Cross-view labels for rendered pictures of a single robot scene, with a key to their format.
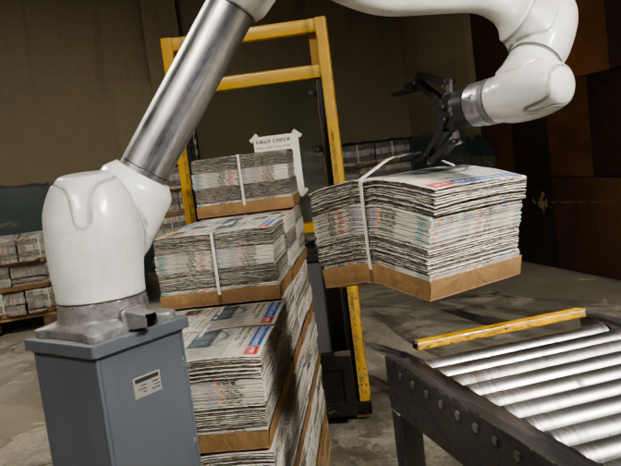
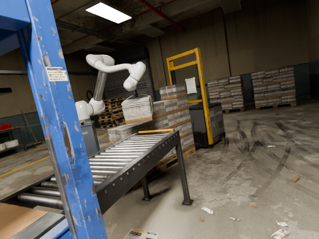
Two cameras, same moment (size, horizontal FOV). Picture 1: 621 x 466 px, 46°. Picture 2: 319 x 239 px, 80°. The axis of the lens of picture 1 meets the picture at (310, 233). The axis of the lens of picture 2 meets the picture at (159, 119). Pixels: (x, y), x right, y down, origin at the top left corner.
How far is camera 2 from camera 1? 1.80 m
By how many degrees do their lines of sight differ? 41
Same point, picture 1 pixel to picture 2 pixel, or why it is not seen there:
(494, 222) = (141, 109)
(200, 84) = (98, 85)
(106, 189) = (78, 104)
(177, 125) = (97, 91)
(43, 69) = (192, 56)
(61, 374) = not seen: hidden behind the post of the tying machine
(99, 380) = not seen: hidden behind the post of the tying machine
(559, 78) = (125, 84)
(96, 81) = (204, 58)
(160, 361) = (87, 129)
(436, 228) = (125, 111)
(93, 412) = not seen: hidden behind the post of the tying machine
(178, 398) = (91, 135)
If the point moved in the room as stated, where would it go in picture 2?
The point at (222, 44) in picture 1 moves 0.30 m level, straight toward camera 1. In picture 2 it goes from (99, 78) to (76, 79)
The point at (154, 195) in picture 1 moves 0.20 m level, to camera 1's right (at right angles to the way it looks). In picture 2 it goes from (95, 103) to (104, 101)
